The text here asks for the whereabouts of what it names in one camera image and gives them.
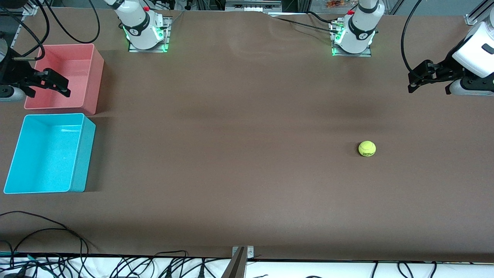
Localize yellow tennis ball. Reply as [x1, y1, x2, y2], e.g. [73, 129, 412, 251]
[358, 141, 376, 157]

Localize pink plastic bin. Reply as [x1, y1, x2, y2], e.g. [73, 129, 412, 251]
[24, 44, 105, 115]

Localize blue plastic bin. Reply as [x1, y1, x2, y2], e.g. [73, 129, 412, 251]
[3, 113, 96, 194]

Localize grey metal device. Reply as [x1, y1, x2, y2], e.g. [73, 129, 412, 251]
[225, 0, 282, 12]

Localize dark metal bar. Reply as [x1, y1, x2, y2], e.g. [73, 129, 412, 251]
[221, 247, 247, 278]

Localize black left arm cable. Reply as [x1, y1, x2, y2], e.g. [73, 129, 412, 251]
[401, 0, 456, 82]

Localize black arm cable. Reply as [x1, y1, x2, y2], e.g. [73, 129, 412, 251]
[44, 0, 101, 44]
[401, 0, 456, 82]

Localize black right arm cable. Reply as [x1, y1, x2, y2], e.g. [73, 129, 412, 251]
[44, 0, 101, 44]

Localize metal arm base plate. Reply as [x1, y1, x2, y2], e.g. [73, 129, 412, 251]
[129, 17, 170, 53]
[331, 21, 373, 57]

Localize long black looped cable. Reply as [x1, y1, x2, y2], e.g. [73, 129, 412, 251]
[0, 211, 90, 257]

